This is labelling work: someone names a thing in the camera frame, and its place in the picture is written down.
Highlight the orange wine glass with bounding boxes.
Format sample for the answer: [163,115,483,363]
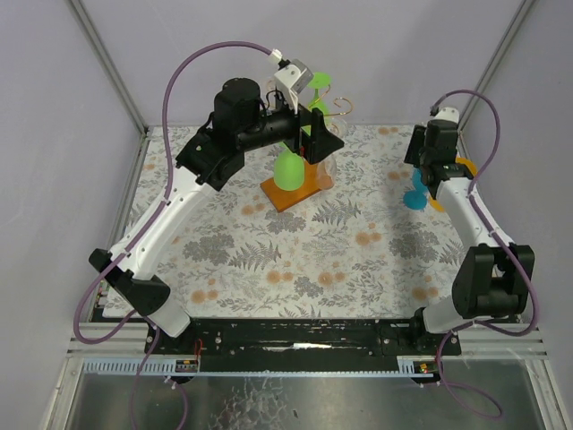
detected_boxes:
[430,156,478,212]

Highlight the blue wine glass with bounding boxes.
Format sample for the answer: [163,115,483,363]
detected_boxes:
[403,168,428,211]

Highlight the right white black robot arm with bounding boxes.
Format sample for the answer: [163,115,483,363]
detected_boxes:
[405,119,539,353]

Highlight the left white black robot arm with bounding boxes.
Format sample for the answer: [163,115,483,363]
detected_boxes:
[89,78,344,338]

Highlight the front green wine glass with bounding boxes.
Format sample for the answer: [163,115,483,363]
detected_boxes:
[273,149,305,192]

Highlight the green wine glass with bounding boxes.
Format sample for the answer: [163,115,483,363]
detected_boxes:
[273,149,305,192]
[305,72,331,117]

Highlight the back green wine glass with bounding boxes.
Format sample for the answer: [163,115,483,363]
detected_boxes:
[305,72,331,117]

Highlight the orange wooden rack base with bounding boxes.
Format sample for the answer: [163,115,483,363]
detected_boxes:
[261,160,321,212]

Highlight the floral table mat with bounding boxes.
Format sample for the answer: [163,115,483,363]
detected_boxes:
[100,123,513,320]

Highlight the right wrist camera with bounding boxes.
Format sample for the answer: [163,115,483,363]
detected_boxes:
[430,107,460,125]

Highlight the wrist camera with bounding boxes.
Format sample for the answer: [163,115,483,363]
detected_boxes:
[274,59,313,114]
[430,107,460,125]

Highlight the gold wire glass rack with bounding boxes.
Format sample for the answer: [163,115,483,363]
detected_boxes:
[263,75,355,135]

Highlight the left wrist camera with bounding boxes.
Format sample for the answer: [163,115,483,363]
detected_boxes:
[274,59,313,114]

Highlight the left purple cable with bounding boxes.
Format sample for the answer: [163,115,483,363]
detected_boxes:
[73,41,275,430]

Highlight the purple cable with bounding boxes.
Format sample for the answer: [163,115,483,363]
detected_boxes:
[435,90,541,420]
[73,41,275,430]

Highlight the right grey cable duct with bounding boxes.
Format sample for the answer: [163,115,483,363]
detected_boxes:
[397,356,439,377]

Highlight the grey cable duct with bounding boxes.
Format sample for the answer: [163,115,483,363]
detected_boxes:
[397,356,439,377]
[82,357,201,377]

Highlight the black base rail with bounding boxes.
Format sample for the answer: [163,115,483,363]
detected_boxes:
[151,318,461,375]

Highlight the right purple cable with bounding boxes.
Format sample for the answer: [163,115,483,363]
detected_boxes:
[435,90,541,420]

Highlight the left grey cable duct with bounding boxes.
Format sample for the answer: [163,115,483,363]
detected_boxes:
[82,357,201,377]

